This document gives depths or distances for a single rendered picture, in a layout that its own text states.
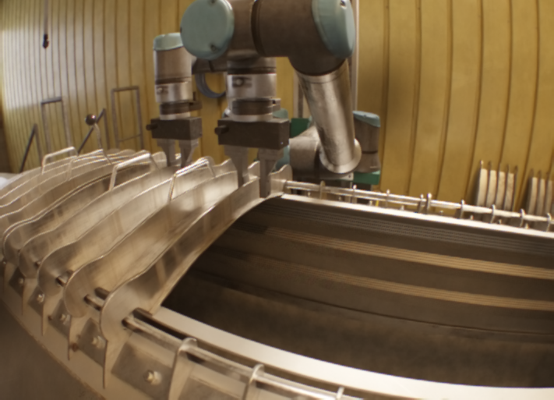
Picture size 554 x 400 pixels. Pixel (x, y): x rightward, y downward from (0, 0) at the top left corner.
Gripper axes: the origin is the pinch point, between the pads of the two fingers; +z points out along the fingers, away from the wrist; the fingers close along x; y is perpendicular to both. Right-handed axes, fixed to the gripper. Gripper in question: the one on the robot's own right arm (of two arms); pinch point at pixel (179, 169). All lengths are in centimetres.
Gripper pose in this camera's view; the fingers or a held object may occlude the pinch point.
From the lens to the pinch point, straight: 80.0
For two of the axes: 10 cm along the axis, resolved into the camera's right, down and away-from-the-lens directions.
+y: -3.8, 3.3, -8.6
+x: 9.2, 1.3, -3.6
